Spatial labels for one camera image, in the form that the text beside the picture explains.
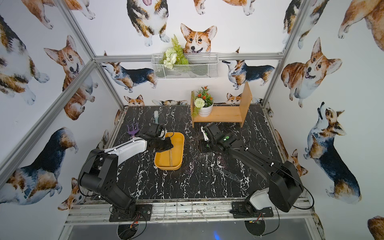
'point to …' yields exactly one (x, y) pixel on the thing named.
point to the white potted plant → (203, 103)
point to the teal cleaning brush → (156, 115)
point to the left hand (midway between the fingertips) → (172, 141)
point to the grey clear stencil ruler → (230, 175)
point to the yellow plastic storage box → (172, 159)
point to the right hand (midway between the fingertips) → (203, 141)
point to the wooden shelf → (231, 114)
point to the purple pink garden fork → (134, 131)
